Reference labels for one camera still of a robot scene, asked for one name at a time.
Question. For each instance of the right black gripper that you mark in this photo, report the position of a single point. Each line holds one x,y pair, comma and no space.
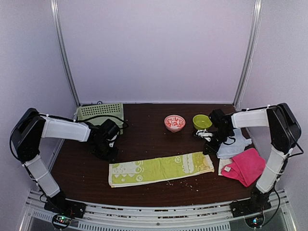
213,149

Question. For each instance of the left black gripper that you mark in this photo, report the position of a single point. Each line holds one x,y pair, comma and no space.
111,157

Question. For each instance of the green lemon pattern towel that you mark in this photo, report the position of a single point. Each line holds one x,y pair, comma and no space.
161,169

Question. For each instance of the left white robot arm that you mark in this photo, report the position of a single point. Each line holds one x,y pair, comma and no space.
33,126

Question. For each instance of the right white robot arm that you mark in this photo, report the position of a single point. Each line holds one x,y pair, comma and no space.
285,132

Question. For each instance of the cream white towel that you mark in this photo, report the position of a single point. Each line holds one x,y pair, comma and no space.
222,164

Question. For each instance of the light blue towel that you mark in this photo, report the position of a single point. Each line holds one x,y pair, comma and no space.
234,145

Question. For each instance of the lime green bowl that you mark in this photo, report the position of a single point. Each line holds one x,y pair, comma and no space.
201,122

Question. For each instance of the green perforated plastic basket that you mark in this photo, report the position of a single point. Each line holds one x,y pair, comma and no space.
99,113

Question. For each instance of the pink towel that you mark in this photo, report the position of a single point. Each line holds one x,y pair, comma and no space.
245,167

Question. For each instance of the red white patterned bowl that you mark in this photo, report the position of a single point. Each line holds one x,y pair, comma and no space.
174,123

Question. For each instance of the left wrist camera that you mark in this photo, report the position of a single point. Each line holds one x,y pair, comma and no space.
112,141

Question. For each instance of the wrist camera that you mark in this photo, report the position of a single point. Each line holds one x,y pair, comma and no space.
203,134
112,141

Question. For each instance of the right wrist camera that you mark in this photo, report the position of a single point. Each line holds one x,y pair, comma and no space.
203,134

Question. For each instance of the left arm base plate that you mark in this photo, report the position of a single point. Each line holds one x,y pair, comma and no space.
65,213

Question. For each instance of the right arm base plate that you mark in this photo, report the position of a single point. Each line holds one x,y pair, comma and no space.
250,208

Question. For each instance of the right aluminium frame post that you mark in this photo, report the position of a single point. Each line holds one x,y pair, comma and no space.
252,42

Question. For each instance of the aluminium frame post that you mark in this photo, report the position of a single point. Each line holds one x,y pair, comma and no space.
63,53
252,42

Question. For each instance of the left aluminium frame post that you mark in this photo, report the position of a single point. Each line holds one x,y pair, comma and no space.
63,53

